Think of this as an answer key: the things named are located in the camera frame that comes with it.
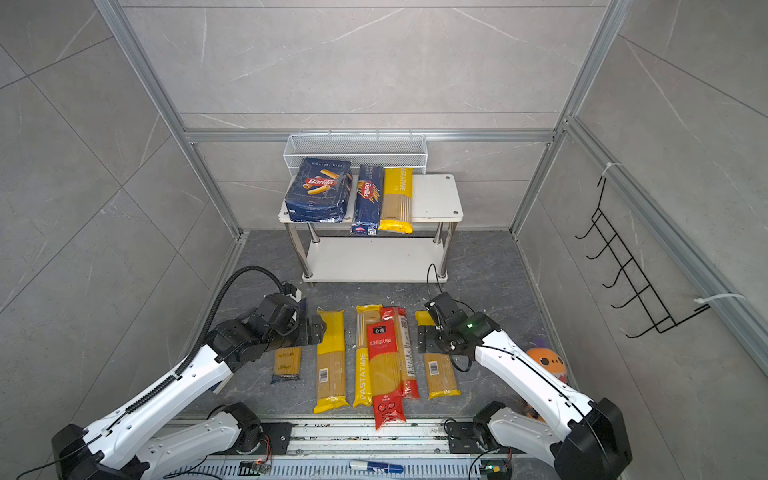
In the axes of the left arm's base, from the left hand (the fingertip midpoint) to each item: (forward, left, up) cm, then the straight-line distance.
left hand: (312, 321), depth 77 cm
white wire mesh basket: (+53, -21, +17) cm, 60 cm away
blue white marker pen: (-31, -16, -14) cm, 38 cm away
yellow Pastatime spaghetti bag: (+8, -13, -14) cm, 21 cm away
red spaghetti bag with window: (-11, -19, -12) cm, 25 cm away
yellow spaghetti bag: (-6, -4, -14) cm, 16 cm away
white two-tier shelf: (+27, -34, +17) cm, 47 cm away
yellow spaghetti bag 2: (-11, -34, -14) cm, 38 cm away
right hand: (-3, -32, -6) cm, 33 cm away
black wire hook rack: (-8, -75, +17) cm, 77 cm away
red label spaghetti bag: (-14, -26, -14) cm, 33 cm away
